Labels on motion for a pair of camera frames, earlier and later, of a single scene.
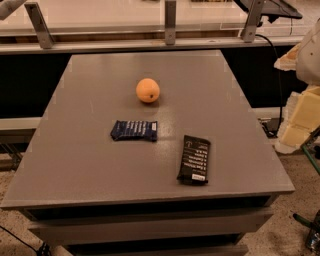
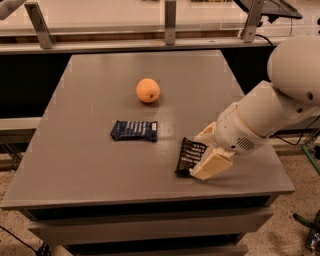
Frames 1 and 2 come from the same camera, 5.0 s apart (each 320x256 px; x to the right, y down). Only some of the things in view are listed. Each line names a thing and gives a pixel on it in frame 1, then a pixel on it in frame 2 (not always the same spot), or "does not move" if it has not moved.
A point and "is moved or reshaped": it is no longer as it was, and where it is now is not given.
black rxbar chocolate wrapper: (194, 161) is moved or reshaped
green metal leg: (311, 160) does not move
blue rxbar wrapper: (141, 130) does not move
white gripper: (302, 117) -> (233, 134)
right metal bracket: (254, 16) does not move
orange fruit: (147, 90) does not move
